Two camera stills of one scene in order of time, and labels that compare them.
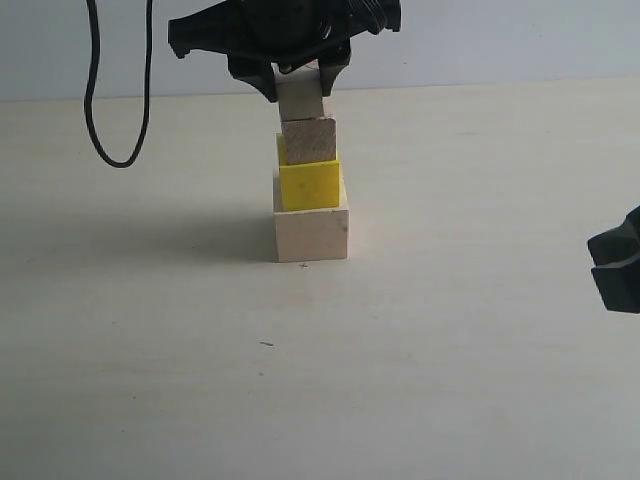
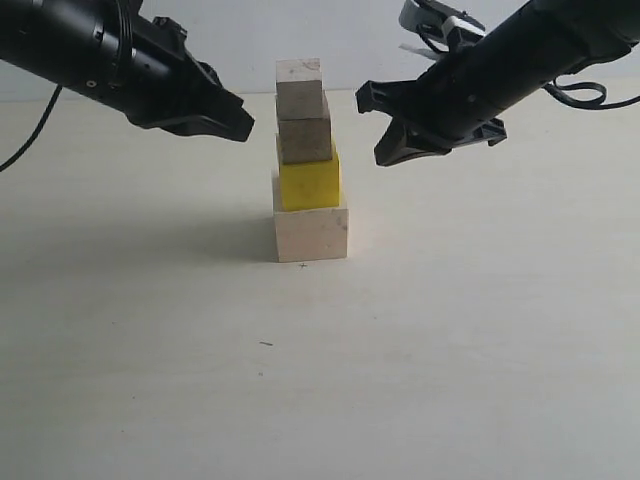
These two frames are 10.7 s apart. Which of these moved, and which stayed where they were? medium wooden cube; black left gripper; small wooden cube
Moved: black left gripper
Stayed: small wooden cube; medium wooden cube
